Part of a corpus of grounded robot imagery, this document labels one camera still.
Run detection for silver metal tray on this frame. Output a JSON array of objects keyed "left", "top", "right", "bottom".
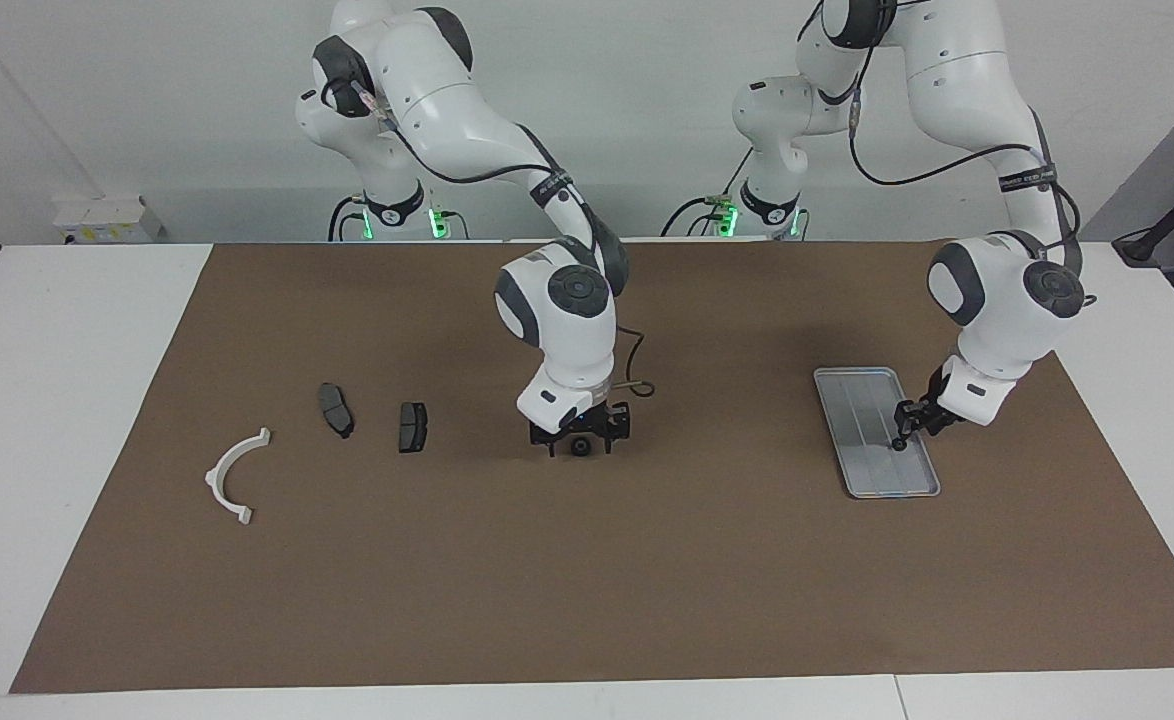
[{"left": 813, "top": 367, "right": 942, "bottom": 500}]

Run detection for brown table mat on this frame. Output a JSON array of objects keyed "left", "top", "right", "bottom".
[{"left": 9, "top": 240, "right": 1174, "bottom": 695}]

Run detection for elongated dark brake pad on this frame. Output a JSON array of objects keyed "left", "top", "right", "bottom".
[{"left": 319, "top": 382, "right": 355, "bottom": 440}]

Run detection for white box yellow label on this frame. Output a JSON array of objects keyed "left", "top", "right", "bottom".
[{"left": 52, "top": 195, "right": 164, "bottom": 245}]

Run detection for black base cable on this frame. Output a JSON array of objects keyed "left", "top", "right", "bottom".
[
  {"left": 660, "top": 148, "right": 754, "bottom": 239},
  {"left": 327, "top": 195, "right": 368, "bottom": 243}
]

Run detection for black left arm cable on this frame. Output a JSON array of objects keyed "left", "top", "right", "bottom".
[{"left": 797, "top": 0, "right": 1088, "bottom": 301}]

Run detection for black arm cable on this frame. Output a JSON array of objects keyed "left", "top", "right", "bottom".
[
  {"left": 322, "top": 80, "right": 656, "bottom": 399},
  {"left": 797, "top": 0, "right": 1088, "bottom": 301}
]

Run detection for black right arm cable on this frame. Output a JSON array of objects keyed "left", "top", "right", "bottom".
[{"left": 322, "top": 80, "right": 656, "bottom": 399}]

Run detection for white semicircular bracket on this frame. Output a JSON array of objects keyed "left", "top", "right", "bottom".
[{"left": 205, "top": 428, "right": 272, "bottom": 526}]

